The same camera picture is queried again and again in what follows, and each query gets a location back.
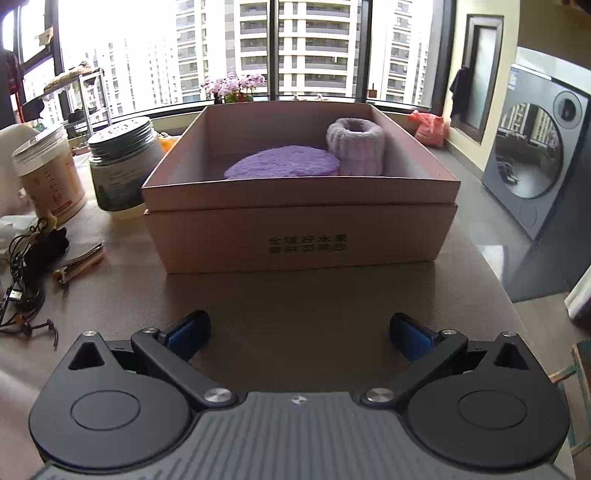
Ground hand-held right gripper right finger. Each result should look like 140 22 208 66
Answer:
361 312 529 409

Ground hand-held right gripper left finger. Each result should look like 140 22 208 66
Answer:
68 310 235 412

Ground pink-brown cardboard box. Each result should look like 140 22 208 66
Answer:
141 102 462 275

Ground white textured cloth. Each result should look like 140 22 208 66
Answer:
0 213 47 259

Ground wooden clip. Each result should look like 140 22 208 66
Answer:
53 242 105 289

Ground black pouch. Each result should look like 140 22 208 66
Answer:
28 226 70 273

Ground green-lidded jar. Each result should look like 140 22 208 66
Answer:
88 116 162 213

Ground lavender rolled towel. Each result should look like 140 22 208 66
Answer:
326 117 386 177

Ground purple flat cloth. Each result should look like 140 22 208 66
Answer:
225 144 340 181

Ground large clear jar beige label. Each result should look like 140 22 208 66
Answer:
11 124 88 227

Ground orange-red plastic bag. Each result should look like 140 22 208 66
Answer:
409 110 446 148

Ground grey front-load washing machine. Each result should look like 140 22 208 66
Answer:
482 60 591 241

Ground dark hanging cloth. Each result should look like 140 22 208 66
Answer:
450 67 472 121

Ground potted purple orchid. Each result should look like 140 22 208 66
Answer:
201 72 267 104

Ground metal rack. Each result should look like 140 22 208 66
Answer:
21 67 114 139

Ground woven tray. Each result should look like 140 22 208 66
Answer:
44 67 93 93

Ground dark hanging clothes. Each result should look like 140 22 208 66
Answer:
0 48 26 116

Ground teal painted wooden frame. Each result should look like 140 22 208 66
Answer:
549 340 591 462

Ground black cable bundle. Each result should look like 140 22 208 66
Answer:
0 217 70 347

